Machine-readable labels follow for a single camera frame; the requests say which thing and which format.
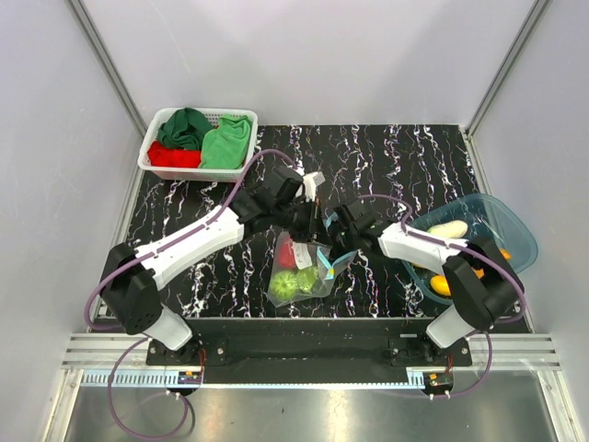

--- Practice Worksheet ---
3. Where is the dark green cloth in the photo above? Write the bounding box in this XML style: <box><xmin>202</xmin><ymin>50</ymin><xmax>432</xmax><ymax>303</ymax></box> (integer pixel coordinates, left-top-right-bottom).
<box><xmin>156</xmin><ymin>108</ymin><xmax>214</xmax><ymax>151</ymax></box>

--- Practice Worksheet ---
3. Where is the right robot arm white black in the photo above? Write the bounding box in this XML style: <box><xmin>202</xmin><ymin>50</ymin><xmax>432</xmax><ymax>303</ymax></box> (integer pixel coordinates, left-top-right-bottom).
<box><xmin>328</xmin><ymin>199</ymin><xmax>525</xmax><ymax>366</ymax></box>

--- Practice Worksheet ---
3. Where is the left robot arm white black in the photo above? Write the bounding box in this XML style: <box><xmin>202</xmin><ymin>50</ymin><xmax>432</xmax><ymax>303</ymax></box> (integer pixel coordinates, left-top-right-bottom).
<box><xmin>98</xmin><ymin>167</ymin><xmax>325</xmax><ymax>365</ymax></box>

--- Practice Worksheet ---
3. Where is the orange fake mango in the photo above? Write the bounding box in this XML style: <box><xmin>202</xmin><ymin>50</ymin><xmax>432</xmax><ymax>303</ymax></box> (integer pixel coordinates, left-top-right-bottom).
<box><xmin>500</xmin><ymin>249</ymin><xmax>512</xmax><ymax>261</ymax></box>

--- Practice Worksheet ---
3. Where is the white paper label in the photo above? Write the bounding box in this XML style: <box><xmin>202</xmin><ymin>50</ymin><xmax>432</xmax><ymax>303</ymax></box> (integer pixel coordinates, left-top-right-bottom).
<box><xmin>293</xmin><ymin>242</ymin><xmax>314</xmax><ymax>270</ymax></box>

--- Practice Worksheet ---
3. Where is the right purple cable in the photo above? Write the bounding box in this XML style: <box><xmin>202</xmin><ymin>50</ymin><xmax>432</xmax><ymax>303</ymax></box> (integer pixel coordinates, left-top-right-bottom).
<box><xmin>358</xmin><ymin>193</ymin><xmax>526</xmax><ymax>325</ymax></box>

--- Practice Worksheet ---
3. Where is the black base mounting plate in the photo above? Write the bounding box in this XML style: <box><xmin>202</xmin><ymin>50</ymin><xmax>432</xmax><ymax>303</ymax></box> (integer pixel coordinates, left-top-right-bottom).
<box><xmin>146</xmin><ymin>318</ymin><xmax>472</xmax><ymax>388</ymax></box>

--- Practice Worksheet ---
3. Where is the teal plastic container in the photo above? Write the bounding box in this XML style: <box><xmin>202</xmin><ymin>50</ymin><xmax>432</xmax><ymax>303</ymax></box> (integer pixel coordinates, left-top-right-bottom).
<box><xmin>399</xmin><ymin>192</ymin><xmax>539</xmax><ymax>305</ymax></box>

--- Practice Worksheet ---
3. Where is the light green cloth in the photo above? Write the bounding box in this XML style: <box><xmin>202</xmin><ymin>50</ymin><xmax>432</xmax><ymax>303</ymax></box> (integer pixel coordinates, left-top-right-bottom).
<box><xmin>199</xmin><ymin>114</ymin><xmax>251</xmax><ymax>169</ymax></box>

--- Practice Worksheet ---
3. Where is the red fake bell pepper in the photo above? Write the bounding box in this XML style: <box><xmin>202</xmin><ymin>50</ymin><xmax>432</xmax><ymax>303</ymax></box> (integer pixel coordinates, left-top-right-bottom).
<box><xmin>278</xmin><ymin>238</ymin><xmax>297</xmax><ymax>269</ymax></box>

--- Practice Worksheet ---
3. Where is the red cloth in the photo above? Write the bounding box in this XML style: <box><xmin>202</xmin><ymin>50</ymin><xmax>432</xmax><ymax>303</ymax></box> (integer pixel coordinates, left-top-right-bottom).
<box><xmin>147</xmin><ymin>141</ymin><xmax>202</xmax><ymax>169</ymax></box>

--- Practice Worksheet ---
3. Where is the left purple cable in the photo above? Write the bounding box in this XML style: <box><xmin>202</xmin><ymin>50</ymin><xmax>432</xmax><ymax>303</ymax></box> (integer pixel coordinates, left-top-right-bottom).
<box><xmin>81</xmin><ymin>149</ymin><xmax>305</xmax><ymax>332</ymax></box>

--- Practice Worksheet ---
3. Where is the purple cable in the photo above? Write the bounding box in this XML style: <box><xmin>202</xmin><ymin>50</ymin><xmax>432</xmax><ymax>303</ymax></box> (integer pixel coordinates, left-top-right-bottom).
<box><xmin>81</xmin><ymin>149</ymin><xmax>305</xmax><ymax>332</ymax></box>
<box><xmin>358</xmin><ymin>193</ymin><xmax>526</xmax><ymax>325</ymax></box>

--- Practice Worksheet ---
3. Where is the clear zip top bag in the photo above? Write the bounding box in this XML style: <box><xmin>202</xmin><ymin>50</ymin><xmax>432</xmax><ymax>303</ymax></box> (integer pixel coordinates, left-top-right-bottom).
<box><xmin>267</xmin><ymin>232</ymin><xmax>357</xmax><ymax>308</ymax></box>

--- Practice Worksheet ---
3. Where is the green fake leafy vegetable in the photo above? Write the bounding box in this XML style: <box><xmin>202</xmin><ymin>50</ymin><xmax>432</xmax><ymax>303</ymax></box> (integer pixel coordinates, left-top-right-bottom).
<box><xmin>296</xmin><ymin>266</ymin><xmax>318</xmax><ymax>294</ymax></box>

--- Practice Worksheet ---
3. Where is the yellow fake lemon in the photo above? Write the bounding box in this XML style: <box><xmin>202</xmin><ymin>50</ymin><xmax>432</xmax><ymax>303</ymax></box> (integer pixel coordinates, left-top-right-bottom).
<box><xmin>430</xmin><ymin>274</ymin><xmax>451</xmax><ymax>297</ymax></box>

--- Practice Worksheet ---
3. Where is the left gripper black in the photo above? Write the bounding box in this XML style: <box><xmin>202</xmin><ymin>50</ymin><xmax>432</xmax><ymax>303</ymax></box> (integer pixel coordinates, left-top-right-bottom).
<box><xmin>274</xmin><ymin>197</ymin><xmax>333</xmax><ymax>249</ymax></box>

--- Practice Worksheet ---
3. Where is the beige fake egg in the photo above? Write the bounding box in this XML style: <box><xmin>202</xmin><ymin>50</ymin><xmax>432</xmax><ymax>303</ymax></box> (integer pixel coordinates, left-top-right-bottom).
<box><xmin>427</xmin><ymin>220</ymin><xmax>468</xmax><ymax>238</ymax></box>

